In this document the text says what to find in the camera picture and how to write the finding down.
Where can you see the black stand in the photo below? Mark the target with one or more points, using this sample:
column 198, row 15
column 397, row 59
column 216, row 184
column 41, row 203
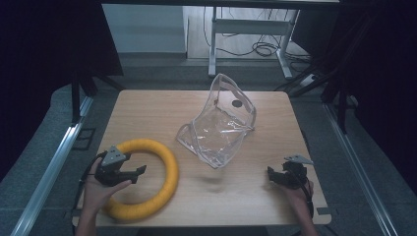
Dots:
column 341, row 105
column 76, row 98

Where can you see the person's right hand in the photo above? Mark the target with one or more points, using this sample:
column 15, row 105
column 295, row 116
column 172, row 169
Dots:
column 296, row 196

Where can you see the metal floor rail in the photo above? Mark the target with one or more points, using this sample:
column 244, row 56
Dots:
column 52, row 164
column 357, row 164

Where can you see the white power strip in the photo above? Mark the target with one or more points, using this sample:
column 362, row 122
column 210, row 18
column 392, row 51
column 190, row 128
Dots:
column 308, row 79

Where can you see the clear plastic bag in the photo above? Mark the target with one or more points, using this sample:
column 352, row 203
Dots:
column 218, row 131

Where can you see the black curtain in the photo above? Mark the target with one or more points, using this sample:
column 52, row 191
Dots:
column 42, row 65
column 383, row 82

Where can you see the white desk frame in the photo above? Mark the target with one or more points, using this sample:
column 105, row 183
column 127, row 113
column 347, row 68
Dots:
column 214, row 42

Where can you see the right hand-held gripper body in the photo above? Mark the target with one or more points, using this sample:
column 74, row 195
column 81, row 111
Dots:
column 295, row 173

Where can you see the black floor plate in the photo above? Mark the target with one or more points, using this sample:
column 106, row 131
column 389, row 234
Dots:
column 84, row 139

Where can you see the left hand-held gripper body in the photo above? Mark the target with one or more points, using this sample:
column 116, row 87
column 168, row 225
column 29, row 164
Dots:
column 111, row 164

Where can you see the person's left hand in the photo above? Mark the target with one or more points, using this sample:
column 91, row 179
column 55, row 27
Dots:
column 95, row 195

